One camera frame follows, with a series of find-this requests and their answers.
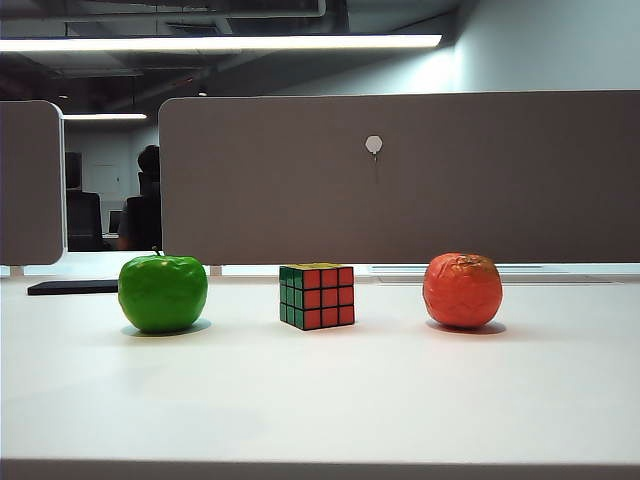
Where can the Rubik's cube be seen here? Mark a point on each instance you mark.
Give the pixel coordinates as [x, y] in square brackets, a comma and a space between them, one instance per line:
[320, 300]

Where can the long ceiling light strip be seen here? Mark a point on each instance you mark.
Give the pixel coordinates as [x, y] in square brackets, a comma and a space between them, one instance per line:
[225, 42]

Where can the white divider support bracket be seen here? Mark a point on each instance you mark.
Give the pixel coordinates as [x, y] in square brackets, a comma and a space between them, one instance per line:
[17, 271]
[216, 270]

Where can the white hexagonal wall hook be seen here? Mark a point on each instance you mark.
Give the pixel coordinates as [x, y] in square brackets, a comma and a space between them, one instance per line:
[374, 143]

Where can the black smartphone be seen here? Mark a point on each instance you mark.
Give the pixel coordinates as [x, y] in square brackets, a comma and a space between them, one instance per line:
[70, 287]

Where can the background computer monitor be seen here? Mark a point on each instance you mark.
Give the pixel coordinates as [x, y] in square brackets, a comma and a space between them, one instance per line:
[115, 222]

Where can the black office chair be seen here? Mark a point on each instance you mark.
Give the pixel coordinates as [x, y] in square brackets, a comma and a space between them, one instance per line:
[84, 222]

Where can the green apple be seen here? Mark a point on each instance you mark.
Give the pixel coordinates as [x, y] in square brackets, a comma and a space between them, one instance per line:
[162, 295]

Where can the seated person in background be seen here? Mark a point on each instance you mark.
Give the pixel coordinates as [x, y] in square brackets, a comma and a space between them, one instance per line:
[142, 220]

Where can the orange fruit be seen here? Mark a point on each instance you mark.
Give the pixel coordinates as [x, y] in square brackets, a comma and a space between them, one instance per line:
[462, 292]

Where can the short ceiling light strip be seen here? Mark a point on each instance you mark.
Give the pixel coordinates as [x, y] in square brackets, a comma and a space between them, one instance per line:
[105, 116]

